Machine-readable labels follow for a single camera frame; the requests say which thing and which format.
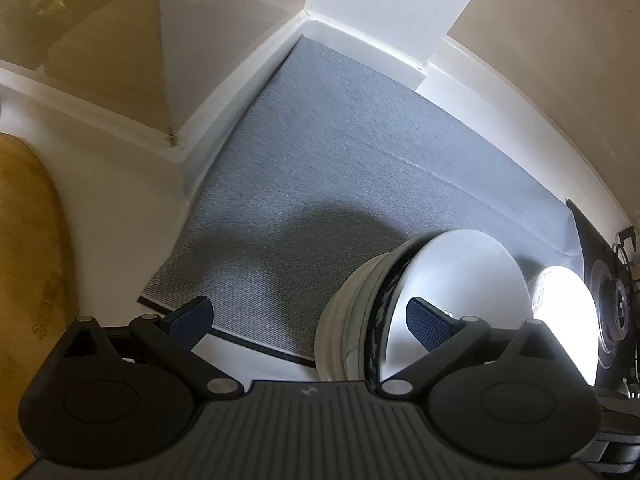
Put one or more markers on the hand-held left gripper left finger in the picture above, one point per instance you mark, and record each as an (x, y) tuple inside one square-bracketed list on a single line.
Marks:
[(192, 322)]

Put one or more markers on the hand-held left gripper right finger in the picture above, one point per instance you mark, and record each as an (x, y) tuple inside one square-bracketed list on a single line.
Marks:
[(425, 325)]

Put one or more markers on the white bowl with blue pattern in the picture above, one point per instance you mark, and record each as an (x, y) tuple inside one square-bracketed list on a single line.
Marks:
[(465, 270)]

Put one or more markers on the white floral plate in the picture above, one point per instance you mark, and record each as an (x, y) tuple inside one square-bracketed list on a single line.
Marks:
[(565, 320)]

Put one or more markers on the dark gas burner head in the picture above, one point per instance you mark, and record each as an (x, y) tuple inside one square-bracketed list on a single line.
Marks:
[(619, 307)]

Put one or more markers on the yellow chopping board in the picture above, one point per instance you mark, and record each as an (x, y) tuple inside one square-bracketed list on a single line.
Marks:
[(30, 260)]

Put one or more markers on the black glass gas stove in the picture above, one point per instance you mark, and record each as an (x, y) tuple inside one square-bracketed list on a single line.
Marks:
[(585, 240)]

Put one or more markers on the grey woven mat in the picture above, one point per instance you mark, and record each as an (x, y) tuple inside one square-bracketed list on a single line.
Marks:
[(350, 160)]

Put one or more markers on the black pan support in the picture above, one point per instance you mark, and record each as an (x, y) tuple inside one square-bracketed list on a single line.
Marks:
[(627, 242)]

